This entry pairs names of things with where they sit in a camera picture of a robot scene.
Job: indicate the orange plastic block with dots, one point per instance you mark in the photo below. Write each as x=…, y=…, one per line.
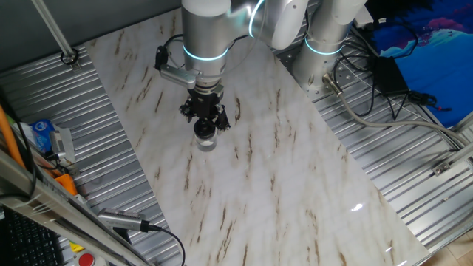
x=66, y=183

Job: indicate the silver finned camera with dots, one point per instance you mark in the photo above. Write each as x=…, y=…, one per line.
x=118, y=218

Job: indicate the black power adapter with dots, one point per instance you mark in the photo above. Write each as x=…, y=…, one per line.
x=388, y=75

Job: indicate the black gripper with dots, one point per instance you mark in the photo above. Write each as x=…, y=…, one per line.
x=204, y=103

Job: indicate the white marble pattern board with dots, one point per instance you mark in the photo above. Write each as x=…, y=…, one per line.
x=258, y=184

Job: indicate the red emergency button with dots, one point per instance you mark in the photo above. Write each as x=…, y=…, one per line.
x=86, y=259

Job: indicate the clear glass jar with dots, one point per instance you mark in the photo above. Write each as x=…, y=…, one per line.
x=206, y=144

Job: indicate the black keyboard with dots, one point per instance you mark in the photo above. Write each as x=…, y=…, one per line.
x=29, y=244

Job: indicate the blue tissue pack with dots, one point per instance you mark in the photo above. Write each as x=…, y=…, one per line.
x=40, y=134

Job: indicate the blue printed poster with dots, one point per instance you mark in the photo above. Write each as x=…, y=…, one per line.
x=443, y=63

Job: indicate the aluminium rail with bracket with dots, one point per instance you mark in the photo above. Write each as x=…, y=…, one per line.
x=458, y=157

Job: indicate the slanted aluminium pole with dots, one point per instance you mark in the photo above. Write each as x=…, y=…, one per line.
x=51, y=26

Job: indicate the small silver camera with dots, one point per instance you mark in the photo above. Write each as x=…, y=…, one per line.
x=61, y=142

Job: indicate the orange tube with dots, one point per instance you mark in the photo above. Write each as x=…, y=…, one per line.
x=7, y=134

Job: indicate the aluminium frame beam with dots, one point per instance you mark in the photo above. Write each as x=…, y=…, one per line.
x=37, y=201

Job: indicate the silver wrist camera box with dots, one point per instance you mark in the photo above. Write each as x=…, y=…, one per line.
x=179, y=75

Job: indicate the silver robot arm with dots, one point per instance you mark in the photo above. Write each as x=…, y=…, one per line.
x=205, y=29

